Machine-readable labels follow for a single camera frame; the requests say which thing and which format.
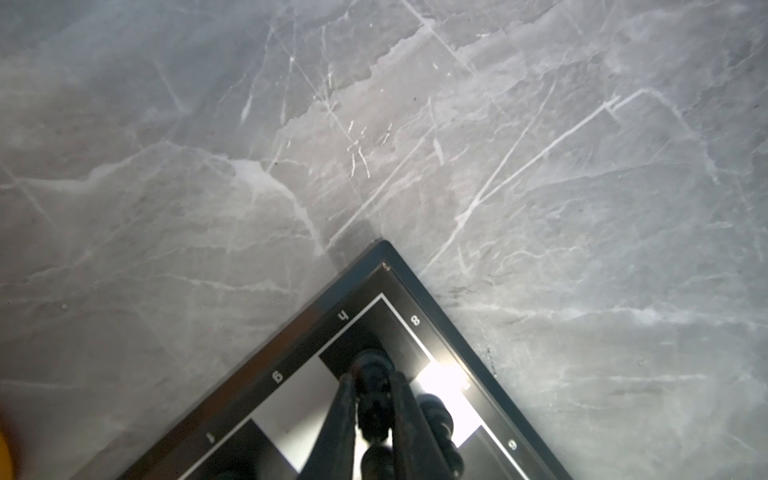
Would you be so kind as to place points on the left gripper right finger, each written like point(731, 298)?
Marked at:
point(415, 449)

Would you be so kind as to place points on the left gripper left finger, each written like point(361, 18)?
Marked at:
point(332, 456)

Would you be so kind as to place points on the black chess rook piece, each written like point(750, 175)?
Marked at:
point(371, 370)

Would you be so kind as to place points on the black chess pawn piece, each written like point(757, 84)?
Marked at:
point(441, 424)

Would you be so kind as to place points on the black white chess board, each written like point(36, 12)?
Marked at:
point(263, 420)

